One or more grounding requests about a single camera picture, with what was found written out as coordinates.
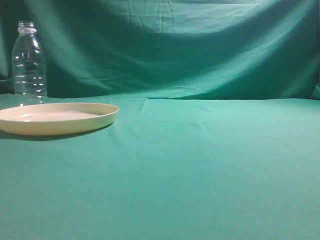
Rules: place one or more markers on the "clear empty plastic bottle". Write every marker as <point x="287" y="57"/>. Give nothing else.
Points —
<point x="29" y="67"/>

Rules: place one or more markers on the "green cloth backdrop and tablecloth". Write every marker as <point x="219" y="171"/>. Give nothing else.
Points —
<point x="218" y="133"/>

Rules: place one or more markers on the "cream plastic plate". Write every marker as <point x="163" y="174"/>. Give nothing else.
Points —
<point x="53" y="119"/>

